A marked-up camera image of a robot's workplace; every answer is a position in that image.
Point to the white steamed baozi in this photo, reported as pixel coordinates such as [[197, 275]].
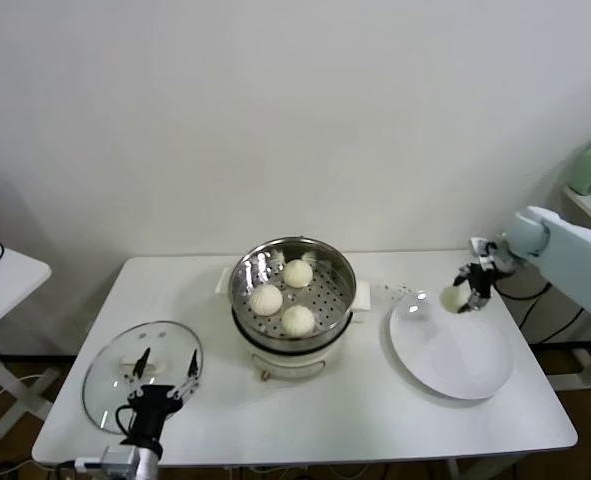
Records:
[[297, 273], [297, 321], [266, 300], [452, 299]]

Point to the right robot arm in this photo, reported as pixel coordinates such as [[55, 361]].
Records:
[[570, 255]]

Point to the glass pot lid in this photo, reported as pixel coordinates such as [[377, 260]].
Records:
[[170, 342]]

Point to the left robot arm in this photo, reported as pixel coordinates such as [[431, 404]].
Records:
[[140, 462]]

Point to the white round plate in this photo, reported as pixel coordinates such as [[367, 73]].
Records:
[[450, 360]]

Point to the stainless steel steamer basket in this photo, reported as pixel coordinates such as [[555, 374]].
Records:
[[242, 285]]

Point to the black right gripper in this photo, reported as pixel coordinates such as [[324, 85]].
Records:
[[481, 282]]

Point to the white side table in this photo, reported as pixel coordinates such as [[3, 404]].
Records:
[[15, 270]]

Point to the white electric cooking pot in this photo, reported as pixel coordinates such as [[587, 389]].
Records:
[[285, 365]]

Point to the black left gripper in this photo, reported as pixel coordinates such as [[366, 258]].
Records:
[[150, 410]]

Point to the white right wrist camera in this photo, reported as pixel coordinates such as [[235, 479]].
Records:
[[481, 247]]

